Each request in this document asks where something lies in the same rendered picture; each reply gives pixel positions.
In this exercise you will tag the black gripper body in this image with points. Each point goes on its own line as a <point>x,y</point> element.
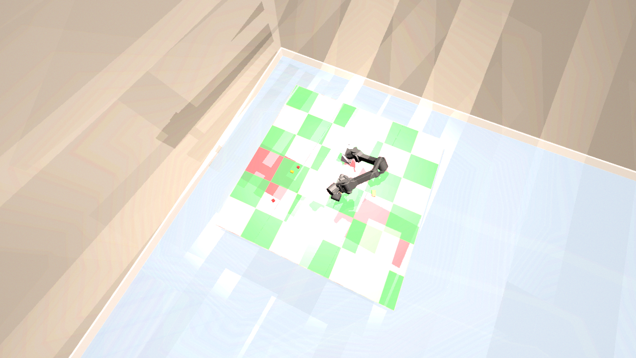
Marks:
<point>337,195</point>

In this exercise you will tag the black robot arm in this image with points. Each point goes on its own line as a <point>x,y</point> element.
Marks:
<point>350,183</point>

